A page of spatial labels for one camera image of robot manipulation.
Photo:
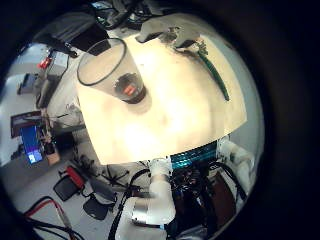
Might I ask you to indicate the dark red framed cabinet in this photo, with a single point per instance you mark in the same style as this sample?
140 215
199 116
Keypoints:
25 121

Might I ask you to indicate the grey box with red part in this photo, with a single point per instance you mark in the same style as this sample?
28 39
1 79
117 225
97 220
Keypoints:
55 63

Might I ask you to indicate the black cloth bag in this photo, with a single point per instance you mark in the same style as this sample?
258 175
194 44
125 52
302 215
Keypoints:
75 30

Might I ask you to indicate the teal ribbed panel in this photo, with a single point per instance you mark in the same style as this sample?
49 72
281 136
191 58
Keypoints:
193 156

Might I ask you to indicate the black and red foot pedal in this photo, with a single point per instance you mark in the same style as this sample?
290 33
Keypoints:
70 181

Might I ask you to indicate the small brown box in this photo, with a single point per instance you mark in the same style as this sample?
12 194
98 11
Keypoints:
51 154

